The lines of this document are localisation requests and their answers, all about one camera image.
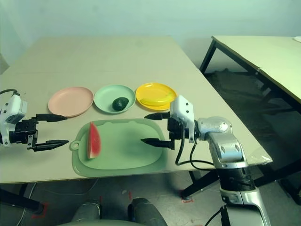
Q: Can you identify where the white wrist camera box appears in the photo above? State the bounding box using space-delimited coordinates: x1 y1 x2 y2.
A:
0 93 29 148
169 95 196 144

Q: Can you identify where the black table leg frame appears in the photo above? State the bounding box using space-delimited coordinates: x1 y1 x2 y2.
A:
182 168 221 199
0 182 45 213

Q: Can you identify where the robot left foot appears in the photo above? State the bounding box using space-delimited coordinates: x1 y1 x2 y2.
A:
71 200 103 223

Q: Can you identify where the yellow banana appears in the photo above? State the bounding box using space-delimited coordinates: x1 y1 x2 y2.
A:
140 91 174 106

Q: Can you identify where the pink plate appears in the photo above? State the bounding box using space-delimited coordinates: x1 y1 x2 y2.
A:
48 86 94 118

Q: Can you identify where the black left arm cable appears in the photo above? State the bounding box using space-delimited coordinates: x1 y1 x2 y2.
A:
0 89 20 96

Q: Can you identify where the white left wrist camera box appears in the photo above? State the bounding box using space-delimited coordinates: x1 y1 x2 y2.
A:
0 93 29 148

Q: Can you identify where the red watermelon slice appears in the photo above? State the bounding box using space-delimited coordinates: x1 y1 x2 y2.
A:
87 121 103 160

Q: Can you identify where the grey robot torso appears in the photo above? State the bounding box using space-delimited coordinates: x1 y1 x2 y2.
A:
56 218 133 226

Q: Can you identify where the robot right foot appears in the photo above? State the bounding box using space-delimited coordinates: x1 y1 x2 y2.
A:
127 197 169 226

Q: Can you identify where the yellow plate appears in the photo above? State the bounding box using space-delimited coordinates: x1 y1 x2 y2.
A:
135 82 178 112

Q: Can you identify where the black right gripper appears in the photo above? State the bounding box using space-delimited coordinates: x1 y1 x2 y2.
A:
140 112 191 150

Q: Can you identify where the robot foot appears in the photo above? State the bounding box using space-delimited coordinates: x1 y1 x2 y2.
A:
127 197 169 226
71 200 103 223

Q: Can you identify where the green silicone cutting mat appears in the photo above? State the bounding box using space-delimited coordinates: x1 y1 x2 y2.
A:
69 118 168 178

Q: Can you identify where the red floor tape mark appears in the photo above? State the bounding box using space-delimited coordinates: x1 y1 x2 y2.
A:
32 201 49 220

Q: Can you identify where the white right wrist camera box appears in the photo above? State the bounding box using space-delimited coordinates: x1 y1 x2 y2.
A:
169 95 196 144

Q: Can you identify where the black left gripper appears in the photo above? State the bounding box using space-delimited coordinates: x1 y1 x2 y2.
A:
10 113 70 152

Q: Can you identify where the clear plastic sheet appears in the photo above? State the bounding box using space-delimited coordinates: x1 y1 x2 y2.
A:
246 145 274 165

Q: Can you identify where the dark green avocado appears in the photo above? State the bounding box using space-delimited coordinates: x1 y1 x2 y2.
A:
112 97 130 112

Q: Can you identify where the green plate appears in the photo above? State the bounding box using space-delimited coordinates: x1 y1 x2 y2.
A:
94 84 136 115

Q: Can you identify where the side table with black legs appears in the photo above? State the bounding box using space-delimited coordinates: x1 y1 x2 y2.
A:
199 35 301 205

